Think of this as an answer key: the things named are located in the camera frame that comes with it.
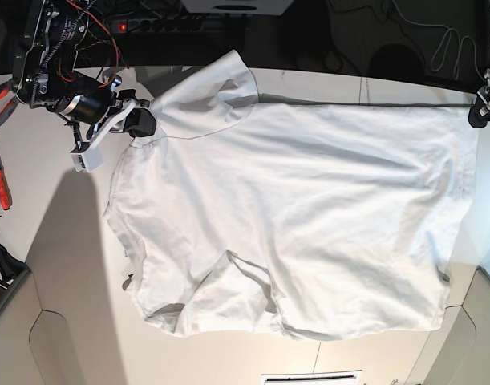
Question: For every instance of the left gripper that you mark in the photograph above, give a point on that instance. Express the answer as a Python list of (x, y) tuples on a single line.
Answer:
[(475, 119)]

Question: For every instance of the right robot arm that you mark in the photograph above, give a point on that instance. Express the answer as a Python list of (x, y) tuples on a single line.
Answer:
[(44, 76)]

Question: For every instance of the grey bin left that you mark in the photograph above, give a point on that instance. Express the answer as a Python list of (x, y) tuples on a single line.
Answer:
[(13, 273)]

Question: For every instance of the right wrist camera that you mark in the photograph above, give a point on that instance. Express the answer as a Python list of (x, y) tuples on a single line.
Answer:
[(86, 159)]

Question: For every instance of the red handled screwdriver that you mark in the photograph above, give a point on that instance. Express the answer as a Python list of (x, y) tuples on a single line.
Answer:
[(5, 198)]

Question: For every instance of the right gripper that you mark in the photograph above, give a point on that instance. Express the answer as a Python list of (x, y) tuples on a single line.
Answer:
[(91, 110)]

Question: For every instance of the white t-shirt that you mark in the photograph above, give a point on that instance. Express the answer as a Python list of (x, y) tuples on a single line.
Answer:
[(325, 222)]

